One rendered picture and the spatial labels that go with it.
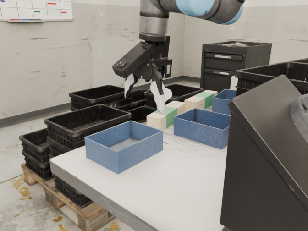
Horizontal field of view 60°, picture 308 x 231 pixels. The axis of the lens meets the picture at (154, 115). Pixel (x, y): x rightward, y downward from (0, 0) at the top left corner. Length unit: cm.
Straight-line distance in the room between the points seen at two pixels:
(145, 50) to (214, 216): 42
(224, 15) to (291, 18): 381
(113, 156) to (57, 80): 287
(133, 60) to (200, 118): 52
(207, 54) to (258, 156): 225
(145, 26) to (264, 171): 43
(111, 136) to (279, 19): 390
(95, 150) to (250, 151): 49
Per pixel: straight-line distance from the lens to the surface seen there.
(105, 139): 90
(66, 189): 165
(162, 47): 74
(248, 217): 52
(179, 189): 71
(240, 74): 104
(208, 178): 76
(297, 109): 57
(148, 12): 69
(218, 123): 107
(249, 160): 46
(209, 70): 267
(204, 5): 61
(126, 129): 95
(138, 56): 68
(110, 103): 200
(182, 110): 119
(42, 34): 345
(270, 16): 459
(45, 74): 349
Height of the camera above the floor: 110
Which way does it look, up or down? 19 degrees down
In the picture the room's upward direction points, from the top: straight up
